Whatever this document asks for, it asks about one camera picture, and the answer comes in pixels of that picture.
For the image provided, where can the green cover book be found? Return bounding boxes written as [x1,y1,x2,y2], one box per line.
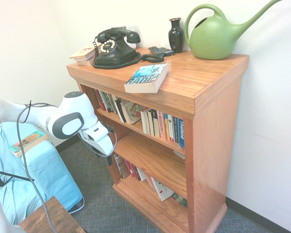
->
[9,130,49,158]

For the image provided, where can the grey cover book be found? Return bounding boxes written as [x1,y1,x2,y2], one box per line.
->
[113,153,131,181]

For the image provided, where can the dark red spine book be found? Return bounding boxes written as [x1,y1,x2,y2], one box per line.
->
[94,89,104,110]

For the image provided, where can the black tripod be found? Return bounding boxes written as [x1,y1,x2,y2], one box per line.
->
[0,168,35,188]

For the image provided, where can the grey cable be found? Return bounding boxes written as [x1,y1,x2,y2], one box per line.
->
[16,100,118,233]

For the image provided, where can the white book with red figures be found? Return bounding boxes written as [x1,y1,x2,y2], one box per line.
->
[151,176,175,202]

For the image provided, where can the pink spine book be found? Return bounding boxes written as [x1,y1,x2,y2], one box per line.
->
[157,111,167,141]

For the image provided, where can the cream spine book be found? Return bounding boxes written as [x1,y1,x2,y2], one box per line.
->
[152,111,161,138]

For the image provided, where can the cream book with red picture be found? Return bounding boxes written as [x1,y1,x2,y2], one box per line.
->
[69,44,102,61]

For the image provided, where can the black rotary telephone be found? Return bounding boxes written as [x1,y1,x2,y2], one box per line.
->
[92,27,165,70]

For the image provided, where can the dark blue spine book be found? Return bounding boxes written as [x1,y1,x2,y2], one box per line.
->
[172,116,180,144]

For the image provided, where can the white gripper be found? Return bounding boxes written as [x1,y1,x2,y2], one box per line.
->
[81,123,113,166]

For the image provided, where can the white spine book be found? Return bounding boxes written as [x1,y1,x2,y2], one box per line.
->
[167,115,176,143]

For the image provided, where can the black remote control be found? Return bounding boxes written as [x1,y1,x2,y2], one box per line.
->
[148,46,175,57]

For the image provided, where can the black spine book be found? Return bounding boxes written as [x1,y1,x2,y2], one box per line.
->
[147,109,156,136]

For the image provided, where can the green plastic watering can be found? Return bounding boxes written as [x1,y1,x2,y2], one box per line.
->
[184,0,284,61]

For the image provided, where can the blue Thailand book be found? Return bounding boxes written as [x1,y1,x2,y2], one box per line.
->
[178,118,185,149]

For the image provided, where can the black glossy vase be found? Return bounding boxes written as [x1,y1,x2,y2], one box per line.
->
[168,17,184,54]

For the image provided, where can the blue Darwin's Radio paperback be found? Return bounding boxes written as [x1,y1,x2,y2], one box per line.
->
[124,62,169,94]

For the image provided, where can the green cover paperback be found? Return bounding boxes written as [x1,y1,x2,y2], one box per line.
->
[170,192,188,209]

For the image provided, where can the loose paper scraps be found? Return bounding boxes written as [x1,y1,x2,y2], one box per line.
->
[173,150,186,161]

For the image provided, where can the yellow spine book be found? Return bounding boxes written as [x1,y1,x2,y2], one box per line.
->
[164,113,171,142]

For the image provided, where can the wooden bookshelf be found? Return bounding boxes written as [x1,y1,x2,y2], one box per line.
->
[66,47,250,233]

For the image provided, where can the black leaning book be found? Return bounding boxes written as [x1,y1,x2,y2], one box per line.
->
[114,98,127,124]

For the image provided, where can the cream paperback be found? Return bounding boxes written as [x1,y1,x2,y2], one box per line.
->
[140,108,150,135]

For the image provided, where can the white illustrated cover book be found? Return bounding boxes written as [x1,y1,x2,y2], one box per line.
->
[122,100,149,125]

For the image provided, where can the blue cloth covered chair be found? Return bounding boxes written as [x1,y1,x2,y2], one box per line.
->
[0,121,85,225]

